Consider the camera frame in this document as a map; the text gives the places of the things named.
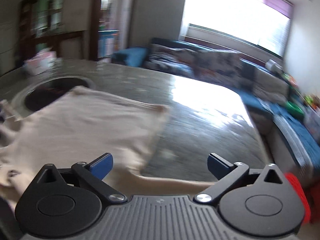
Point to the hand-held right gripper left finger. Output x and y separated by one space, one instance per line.
101 167

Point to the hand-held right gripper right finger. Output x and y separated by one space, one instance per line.
218 167

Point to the cream cloth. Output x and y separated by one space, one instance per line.
87 120

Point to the blue sofa blanket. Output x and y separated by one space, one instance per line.
295 130

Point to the red perforated plastic stool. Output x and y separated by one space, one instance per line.
298 195

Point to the round black induction cooktop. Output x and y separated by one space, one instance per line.
50 90

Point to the grey pillow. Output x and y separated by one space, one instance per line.
267 85

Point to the green bowl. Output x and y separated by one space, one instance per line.
296 108

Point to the upright butterfly print pillow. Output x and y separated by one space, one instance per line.
220 63

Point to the blue sofa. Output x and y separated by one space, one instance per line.
130 55

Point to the flat butterfly print pillow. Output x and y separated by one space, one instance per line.
170 57

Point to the pink box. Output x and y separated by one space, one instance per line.
38 61

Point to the blue cabinet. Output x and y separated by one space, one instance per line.
107 43

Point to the window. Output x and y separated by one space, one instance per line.
237 15

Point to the wooden bookshelf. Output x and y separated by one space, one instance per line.
50 12

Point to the dark wooden door frame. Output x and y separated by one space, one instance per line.
95 17

